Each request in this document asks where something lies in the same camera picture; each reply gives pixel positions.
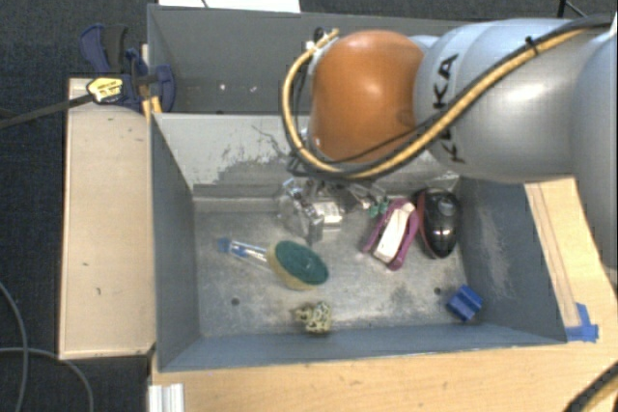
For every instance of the yellow spotted toy animal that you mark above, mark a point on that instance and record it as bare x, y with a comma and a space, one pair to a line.
316, 317

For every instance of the black computer mouse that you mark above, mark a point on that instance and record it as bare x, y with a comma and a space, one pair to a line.
440, 227

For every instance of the pale wood board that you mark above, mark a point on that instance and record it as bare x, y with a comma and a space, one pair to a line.
106, 227

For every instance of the blue ridged block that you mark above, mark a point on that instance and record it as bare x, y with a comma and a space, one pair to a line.
464, 303

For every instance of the grey metal bin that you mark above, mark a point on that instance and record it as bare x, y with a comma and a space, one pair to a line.
251, 304

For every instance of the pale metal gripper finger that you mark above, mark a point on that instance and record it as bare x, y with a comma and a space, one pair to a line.
292, 213
316, 230

